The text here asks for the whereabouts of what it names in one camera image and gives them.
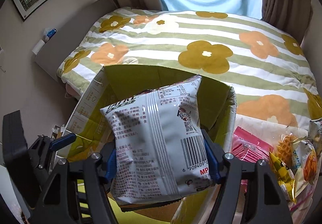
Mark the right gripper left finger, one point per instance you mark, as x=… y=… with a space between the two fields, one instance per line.
x=76 y=192

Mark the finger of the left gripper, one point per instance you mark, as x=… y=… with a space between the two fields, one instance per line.
x=62 y=142

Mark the yellow cartoon snack bag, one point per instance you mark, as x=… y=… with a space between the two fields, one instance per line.
x=285 y=177

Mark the pink striped snack bag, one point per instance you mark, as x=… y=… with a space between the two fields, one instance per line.
x=248 y=147

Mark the cheese snack bag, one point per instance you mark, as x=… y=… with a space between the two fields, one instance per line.
x=304 y=161

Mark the grey corn chips bag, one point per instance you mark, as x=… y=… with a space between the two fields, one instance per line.
x=315 y=134

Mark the white silver snack bag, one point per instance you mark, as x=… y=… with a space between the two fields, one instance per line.
x=160 y=149

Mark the grey headboard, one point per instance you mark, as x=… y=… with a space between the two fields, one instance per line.
x=70 y=35

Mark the green cardboard box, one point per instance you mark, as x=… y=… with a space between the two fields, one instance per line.
x=216 y=105

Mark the floral striped duvet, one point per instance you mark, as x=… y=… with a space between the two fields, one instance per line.
x=266 y=67

